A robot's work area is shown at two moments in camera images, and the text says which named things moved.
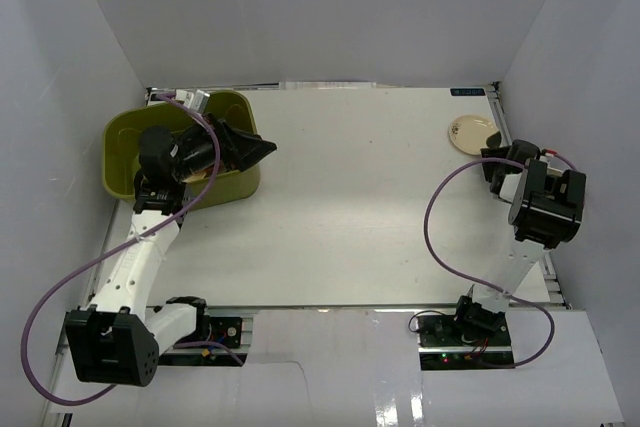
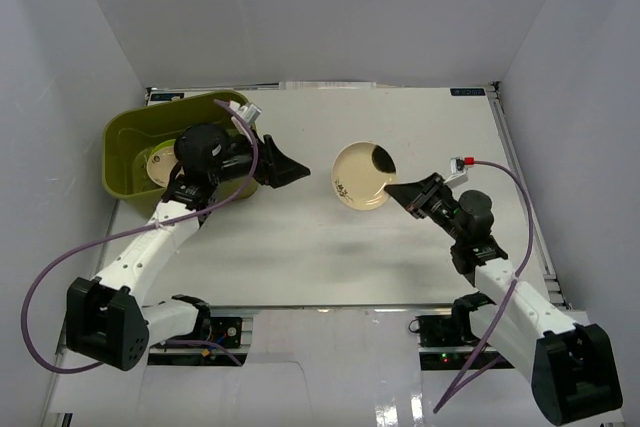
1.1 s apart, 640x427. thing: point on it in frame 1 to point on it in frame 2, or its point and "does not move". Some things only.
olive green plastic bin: (121, 158) does not move
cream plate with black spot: (469, 133) to (360, 173)
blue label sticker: (467, 91) does not move
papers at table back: (327, 85) does not move
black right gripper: (499, 153) to (416, 196)
